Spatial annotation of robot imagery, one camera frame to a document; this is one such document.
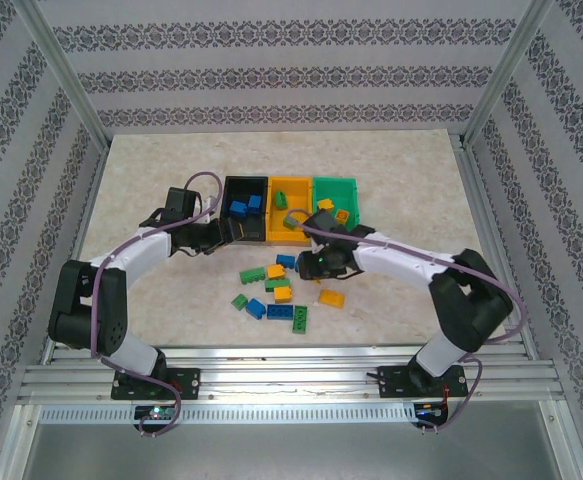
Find yellow plastic bin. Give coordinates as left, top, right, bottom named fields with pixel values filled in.
left=265, top=176, right=317, bottom=247

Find black plastic bin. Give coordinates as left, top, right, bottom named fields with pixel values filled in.
left=219, top=174, right=271, bottom=244

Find flat blue lego brick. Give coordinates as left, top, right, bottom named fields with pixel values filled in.
left=266, top=303, right=296, bottom=322

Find green plastic bin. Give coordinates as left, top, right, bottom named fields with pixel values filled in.
left=312, top=176, right=361, bottom=236

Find aluminium mounting rails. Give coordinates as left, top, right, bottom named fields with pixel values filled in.
left=18, top=343, right=567, bottom=407

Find grey metal panel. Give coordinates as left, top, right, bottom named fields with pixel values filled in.
left=0, top=402, right=583, bottom=480

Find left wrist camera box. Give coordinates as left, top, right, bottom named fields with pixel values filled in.
left=164, top=186, right=212, bottom=219

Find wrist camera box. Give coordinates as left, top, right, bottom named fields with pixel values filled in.
left=304, top=211, right=341, bottom=235
left=164, top=186, right=212, bottom=219

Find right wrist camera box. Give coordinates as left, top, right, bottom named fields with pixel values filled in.
left=304, top=211, right=341, bottom=235

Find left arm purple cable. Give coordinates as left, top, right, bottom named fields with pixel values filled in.
left=90, top=171, right=222, bottom=439

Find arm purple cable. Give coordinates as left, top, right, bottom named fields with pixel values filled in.
left=90, top=171, right=222, bottom=439
left=283, top=208, right=528, bottom=437

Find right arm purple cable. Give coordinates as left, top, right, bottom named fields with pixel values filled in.
left=283, top=208, right=528, bottom=437

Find aluminium side rail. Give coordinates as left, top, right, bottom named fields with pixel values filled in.
left=458, top=142, right=542, bottom=361
left=40, top=147, right=110, bottom=364

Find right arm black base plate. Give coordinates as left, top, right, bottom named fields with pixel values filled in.
left=377, top=364, right=470, bottom=400

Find slotted grey cable duct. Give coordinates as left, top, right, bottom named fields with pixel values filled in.
left=38, top=403, right=420, bottom=425

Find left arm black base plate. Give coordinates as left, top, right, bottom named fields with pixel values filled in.
left=112, top=368, right=202, bottom=402

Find aluminium frame post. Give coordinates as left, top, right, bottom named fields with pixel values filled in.
left=460, top=0, right=557, bottom=151
left=13, top=0, right=111, bottom=151

